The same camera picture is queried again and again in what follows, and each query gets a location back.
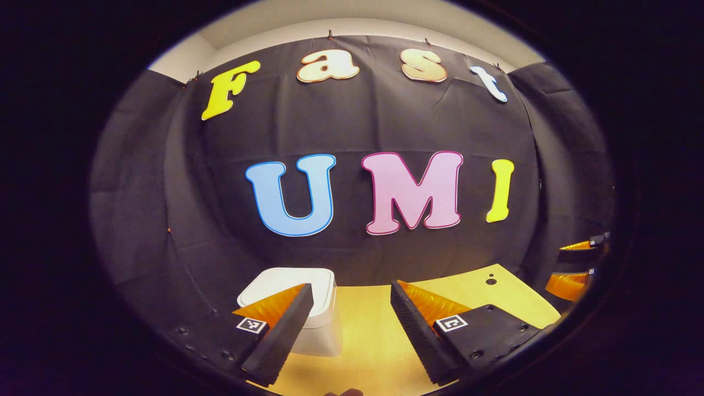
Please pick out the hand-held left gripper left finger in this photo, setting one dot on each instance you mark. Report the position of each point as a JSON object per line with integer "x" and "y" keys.
{"x": 283, "y": 335}

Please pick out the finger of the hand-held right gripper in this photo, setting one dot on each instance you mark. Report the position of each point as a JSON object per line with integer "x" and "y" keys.
{"x": 577, "y": 256}
{"x": 566, "y": 286}

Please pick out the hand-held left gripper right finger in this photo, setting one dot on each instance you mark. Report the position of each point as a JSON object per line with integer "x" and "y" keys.
{"x": 418, "y": 335}

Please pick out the white desktop garbage bin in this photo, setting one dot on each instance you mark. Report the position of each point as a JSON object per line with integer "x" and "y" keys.
{"x": 324, "y": 330}

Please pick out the wooden desktop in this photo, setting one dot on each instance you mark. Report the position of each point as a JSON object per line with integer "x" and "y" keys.
{"x": 368, "y": 352}

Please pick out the black backdrop cloth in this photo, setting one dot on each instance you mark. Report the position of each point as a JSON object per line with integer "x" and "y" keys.
{"x": 352, "y": 126}

